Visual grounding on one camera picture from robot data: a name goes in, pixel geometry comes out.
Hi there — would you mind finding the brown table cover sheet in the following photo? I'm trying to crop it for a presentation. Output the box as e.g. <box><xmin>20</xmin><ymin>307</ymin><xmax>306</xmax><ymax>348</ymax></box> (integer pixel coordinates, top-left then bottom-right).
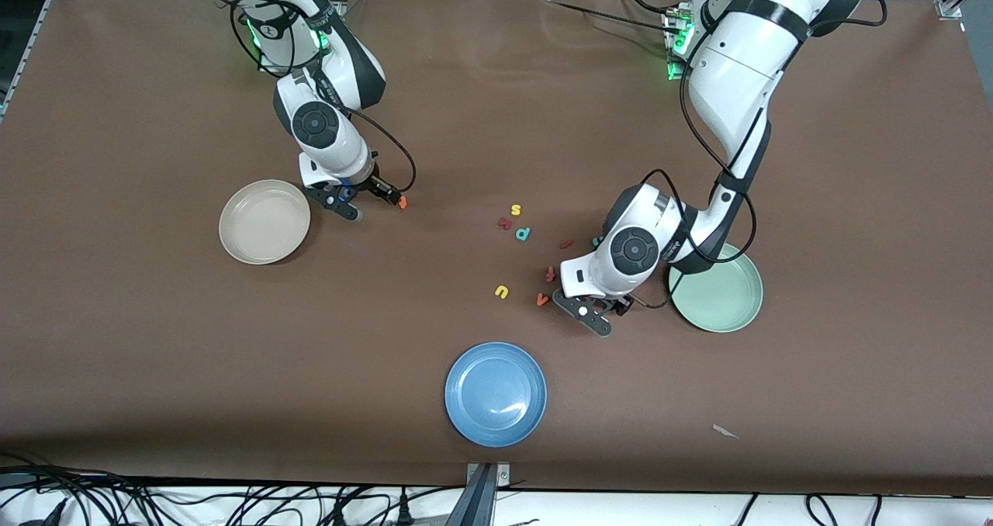
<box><xmin>0</xmin><ymin>0</ymin><xmax>993</xmax><ymax>497</ymax></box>

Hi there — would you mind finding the beige brown plate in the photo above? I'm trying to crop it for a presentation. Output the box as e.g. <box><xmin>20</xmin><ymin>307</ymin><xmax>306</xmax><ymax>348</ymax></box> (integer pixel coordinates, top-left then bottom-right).
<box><xmin>218</xmin><ymin>179</ymin><xmax>312</xmax><ymax>265</ymax></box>

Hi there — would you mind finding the light green plate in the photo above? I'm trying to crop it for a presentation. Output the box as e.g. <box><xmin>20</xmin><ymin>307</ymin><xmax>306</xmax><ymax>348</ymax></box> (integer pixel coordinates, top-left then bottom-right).
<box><xmin>668</xmin><ymin>243</ymin><xmax>764</xmax><ymax>334</ymax></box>

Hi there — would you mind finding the blue plate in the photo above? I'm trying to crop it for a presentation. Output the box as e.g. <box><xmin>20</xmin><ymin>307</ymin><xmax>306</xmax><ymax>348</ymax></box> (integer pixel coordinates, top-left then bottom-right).
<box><xmin>444</xmin><ymin>341</ymin><xmax>548</xmax><ymax>448</ymax></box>

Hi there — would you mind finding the black looping arm cable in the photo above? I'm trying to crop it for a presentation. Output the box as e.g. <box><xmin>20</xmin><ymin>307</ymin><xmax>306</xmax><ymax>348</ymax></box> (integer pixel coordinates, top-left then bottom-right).
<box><xmin>230</xmin><ymin>0</ymin><xmax>327</xmax><ymax>77</ymax></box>

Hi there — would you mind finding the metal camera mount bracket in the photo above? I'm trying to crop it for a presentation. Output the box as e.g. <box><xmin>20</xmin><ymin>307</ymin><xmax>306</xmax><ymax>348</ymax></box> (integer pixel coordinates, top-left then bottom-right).
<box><xmin>446</xmin><ymin>462</ymin><xmax>512</xmax><ymax>526</ymax></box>

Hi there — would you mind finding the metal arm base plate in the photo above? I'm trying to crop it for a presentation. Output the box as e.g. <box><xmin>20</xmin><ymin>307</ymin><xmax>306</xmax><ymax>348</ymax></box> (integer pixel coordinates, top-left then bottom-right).
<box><xmin>662</xmin><ymin>6</ymin><xmax>703</xmax><ymax>82</ymax></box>

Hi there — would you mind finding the black cable across table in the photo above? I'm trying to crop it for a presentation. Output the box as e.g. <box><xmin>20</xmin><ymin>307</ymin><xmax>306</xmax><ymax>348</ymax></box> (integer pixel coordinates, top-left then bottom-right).
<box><xmin>543</xmin><ymin>0</ymin><xmax>676</xmax><ymax>36</ymax></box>

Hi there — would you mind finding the black floor cable tangle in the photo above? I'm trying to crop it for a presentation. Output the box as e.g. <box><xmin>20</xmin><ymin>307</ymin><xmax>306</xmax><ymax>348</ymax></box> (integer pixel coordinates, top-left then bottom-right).
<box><xmin>0</xmin><ymin>452</ymin><xmax>466</xmax><ymax>526</ymax></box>

